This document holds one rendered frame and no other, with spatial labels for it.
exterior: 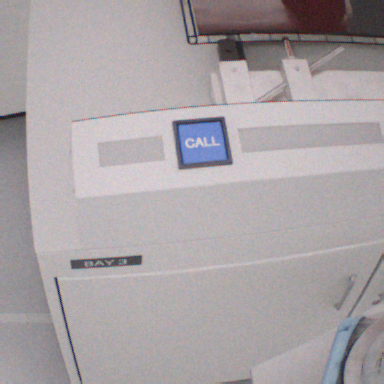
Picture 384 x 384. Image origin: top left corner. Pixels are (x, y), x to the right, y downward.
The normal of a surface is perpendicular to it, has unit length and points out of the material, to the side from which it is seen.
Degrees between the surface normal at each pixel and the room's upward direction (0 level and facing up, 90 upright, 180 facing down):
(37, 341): 0
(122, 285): 90
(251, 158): 0
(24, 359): 0
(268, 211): 90
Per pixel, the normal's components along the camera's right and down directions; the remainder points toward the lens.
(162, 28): 0.06, -0.43
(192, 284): 0.14, 0.90
